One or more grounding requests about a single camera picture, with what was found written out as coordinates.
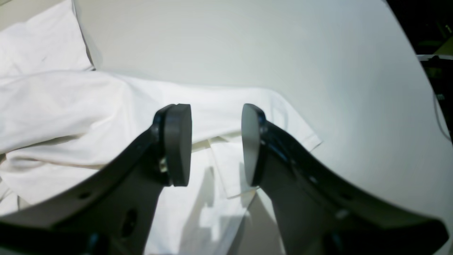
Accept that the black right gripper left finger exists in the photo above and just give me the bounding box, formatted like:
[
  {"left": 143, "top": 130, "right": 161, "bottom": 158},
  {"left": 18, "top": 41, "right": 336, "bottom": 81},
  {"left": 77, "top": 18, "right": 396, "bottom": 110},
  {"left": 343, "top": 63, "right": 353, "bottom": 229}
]
[{"left": 0, "top": 104, "right": 192, "bottom": 255}]

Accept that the white t-shirt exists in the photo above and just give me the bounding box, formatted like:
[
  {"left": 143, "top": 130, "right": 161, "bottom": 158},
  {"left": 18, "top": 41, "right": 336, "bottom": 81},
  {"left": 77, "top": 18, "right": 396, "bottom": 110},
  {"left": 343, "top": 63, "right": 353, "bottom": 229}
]
[{"left": 1, "top": 0, "right": 321, "bottom": 255}]

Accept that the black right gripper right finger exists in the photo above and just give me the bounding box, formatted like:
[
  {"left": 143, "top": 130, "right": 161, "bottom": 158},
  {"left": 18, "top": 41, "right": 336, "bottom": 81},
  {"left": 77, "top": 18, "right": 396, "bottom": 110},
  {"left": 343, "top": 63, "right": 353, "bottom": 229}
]
[{"left": 241, "top": 104, "right": 449, "bottom": 255}]

